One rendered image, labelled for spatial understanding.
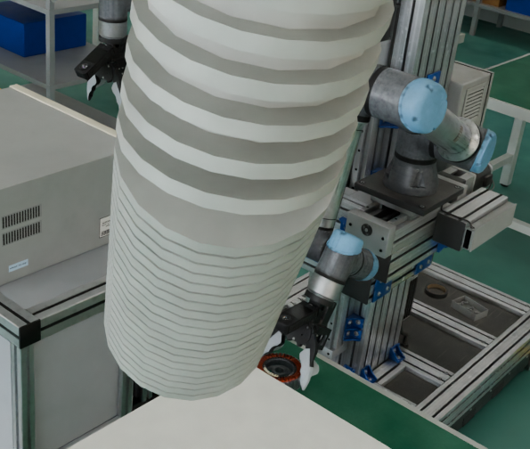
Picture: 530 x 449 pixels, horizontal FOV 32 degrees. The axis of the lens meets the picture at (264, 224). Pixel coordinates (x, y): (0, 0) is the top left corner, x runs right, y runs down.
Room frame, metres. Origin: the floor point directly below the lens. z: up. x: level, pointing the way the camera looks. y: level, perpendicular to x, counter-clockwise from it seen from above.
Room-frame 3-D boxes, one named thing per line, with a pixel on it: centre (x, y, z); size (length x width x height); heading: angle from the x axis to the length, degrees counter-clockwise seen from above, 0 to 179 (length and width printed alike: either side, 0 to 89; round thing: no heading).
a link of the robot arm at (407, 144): (2.36, -0.39, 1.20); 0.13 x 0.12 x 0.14; 55
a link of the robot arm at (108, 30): (2.39, 0.46, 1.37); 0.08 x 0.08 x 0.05
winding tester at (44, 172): (1.75, 0.55, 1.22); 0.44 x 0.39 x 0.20; 52
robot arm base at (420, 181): (2.36, -0.39, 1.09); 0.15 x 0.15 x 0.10
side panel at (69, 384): (1.48, 0.34, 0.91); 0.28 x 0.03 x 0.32; 142
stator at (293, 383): (1.70, -0.07, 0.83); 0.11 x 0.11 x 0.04
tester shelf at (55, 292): (1.74, 0.54, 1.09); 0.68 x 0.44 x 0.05; 52
